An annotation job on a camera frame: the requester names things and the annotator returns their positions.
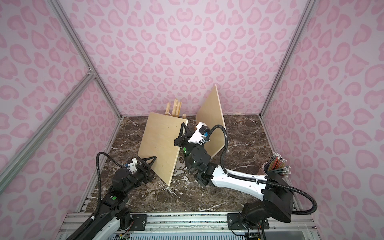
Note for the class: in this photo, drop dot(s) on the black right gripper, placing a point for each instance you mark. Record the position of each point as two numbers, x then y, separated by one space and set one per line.
185 142

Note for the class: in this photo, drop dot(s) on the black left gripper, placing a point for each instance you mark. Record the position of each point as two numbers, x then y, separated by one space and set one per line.
144 167

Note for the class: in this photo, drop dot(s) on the light plywood board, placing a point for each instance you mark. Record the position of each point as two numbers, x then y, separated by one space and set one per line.
158 140

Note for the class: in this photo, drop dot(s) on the small wooden easel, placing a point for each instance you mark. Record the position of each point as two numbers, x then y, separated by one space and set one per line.
174 109

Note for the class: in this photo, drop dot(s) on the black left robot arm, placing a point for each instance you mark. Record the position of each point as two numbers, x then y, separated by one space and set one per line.
111 214

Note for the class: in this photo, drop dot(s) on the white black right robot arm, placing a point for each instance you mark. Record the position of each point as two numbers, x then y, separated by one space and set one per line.
274 199

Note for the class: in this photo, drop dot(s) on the pink pencil cup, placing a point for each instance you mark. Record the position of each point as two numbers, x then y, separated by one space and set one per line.
265 168

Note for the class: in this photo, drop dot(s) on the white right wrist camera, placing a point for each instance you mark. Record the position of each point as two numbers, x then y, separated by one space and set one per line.
200 135

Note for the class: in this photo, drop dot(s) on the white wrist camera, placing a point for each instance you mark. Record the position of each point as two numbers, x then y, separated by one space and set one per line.
132 166
200 135

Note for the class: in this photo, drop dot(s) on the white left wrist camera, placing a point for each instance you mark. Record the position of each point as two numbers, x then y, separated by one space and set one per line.
132 166

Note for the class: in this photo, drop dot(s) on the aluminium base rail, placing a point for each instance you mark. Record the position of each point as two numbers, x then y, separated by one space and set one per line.
207 226

